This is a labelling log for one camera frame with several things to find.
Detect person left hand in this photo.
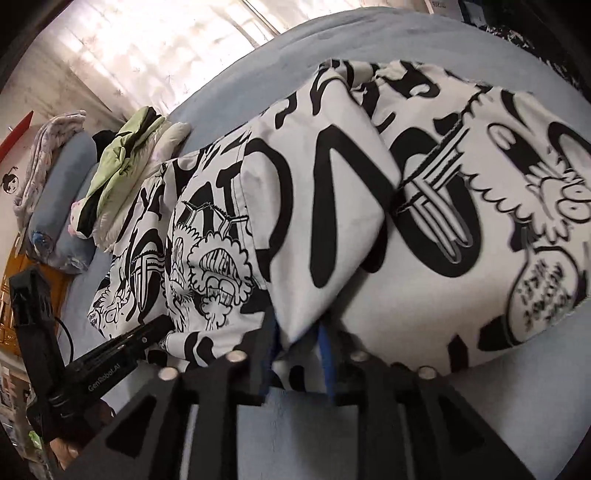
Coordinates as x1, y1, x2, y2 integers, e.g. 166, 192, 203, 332
49, 438, 80, 470

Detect black patterned hanging cloth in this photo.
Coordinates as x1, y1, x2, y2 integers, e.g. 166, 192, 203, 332
459, 1, 590, 97

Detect cream white folded jacket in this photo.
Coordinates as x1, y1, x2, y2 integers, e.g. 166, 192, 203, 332
92, 120, 192, 252

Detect green black folded garment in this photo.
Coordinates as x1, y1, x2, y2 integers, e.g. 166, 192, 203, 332
78, 106, 165, 239

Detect blue bed sheet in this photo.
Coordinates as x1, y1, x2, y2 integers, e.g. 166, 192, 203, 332
55, 6, 591, 480

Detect upper blue bolster pillow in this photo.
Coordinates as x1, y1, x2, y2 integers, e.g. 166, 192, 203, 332
27, 131, 97, 252

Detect black garment by pillows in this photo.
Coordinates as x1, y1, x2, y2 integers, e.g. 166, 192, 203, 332
92, 130, 118, 161

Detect floral quilt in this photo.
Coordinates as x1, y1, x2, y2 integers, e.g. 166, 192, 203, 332
13, 110, 87, 227

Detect white patterned curtain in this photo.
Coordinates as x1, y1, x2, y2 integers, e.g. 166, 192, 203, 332
0, 0, 371, 121

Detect black white graffiti print garment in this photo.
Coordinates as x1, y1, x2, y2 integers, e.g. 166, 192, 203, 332
88, 60, 590, 392

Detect black cable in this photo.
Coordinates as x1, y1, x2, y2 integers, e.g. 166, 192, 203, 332
50, 315, 75, 363

